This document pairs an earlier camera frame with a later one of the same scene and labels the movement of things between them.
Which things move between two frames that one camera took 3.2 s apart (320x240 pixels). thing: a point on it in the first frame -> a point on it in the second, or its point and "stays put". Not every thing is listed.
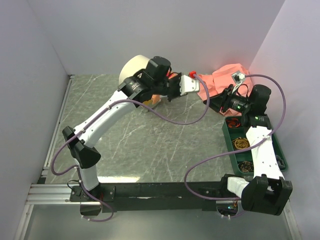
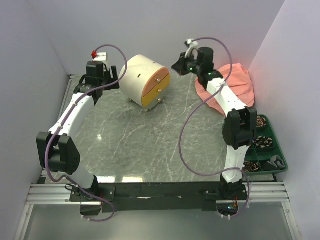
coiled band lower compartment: [245, 166] stays put
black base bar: [208, 196] stays put
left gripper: [177, 78] -> [114, 74]
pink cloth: [221, 79] stays put
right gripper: [228, 94] -> [179, 66]
